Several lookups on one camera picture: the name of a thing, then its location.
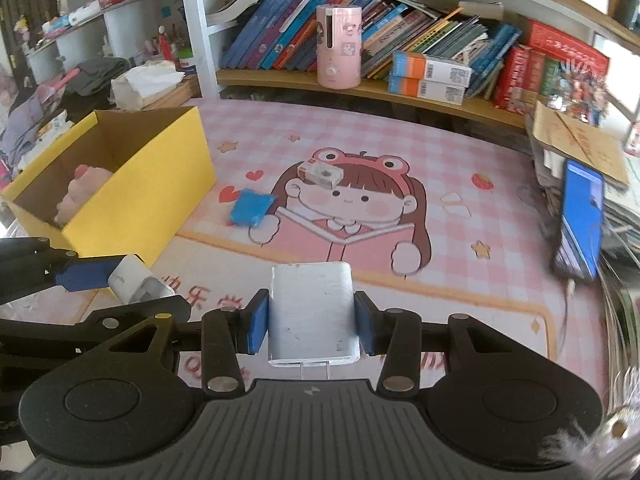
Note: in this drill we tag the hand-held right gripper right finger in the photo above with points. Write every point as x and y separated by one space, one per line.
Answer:
364 322

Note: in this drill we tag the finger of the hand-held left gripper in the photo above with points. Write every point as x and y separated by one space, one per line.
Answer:
180 307
82 276

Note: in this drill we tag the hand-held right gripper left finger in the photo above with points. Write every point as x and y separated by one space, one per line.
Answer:
257 320

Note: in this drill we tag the white charger block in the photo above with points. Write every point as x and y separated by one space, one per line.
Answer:
132 277

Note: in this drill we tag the white power bank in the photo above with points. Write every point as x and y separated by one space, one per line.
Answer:
312 310

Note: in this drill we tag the pink plush toy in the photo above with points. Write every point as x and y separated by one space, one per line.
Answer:
82 190

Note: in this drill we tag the yellow cardboard box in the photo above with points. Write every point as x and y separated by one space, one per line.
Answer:
150 185

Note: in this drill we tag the blue packet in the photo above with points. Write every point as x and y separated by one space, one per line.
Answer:
250 207

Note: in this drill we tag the pink cartoon table mat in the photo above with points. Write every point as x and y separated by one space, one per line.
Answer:
450 240

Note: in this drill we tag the small white box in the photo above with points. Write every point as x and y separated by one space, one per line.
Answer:
317 174

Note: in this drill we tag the pile of clothes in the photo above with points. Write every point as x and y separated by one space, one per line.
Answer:
50 110

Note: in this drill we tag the tissue pack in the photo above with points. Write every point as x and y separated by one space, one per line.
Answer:
145 85

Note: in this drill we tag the blue smartphone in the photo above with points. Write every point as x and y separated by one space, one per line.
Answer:
580 220

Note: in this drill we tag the orange and white box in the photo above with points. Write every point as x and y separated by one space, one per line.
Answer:
430 67
425 91

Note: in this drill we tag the fluffy grey fur trim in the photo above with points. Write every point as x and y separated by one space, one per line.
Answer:
575 447

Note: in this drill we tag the white low shelf unit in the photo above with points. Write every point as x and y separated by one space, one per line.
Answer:
120 25

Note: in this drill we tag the stack of papers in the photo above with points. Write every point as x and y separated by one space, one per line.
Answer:
622 270

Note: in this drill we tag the white wooden bookshelf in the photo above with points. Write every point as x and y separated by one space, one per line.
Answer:
192 20

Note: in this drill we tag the pink humidifier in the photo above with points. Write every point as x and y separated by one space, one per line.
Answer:
339 45

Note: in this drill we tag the brown paper envelope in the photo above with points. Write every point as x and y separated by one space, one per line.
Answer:
580 142

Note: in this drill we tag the row of colourful books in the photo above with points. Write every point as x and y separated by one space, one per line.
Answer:
280 30

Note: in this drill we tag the red thick books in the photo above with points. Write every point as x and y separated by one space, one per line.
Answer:
530 70

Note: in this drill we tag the colourful printed packet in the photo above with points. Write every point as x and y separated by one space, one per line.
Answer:
580 92

